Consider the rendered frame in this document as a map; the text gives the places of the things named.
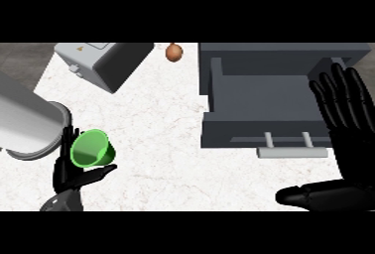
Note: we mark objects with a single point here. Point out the green cup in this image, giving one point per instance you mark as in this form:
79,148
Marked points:
91,149

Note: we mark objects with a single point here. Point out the grey toaster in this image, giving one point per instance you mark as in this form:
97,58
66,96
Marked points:
103,63

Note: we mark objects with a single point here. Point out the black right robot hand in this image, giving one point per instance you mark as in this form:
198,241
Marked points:
348,139

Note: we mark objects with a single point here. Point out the brown egg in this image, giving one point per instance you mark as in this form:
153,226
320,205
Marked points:
172,52

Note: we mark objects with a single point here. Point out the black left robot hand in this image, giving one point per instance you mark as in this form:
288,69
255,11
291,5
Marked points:
68,175

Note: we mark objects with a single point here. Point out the dark grey open drawer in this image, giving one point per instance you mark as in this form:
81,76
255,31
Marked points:
265,112

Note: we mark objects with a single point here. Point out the pale grey cylindrical appliance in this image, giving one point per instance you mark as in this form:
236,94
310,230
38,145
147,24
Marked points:
29,124

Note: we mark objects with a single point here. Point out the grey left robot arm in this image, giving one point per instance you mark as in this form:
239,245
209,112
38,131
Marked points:
62,203

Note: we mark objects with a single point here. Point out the dark grey cabinet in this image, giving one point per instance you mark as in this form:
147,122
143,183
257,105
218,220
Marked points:
282,58

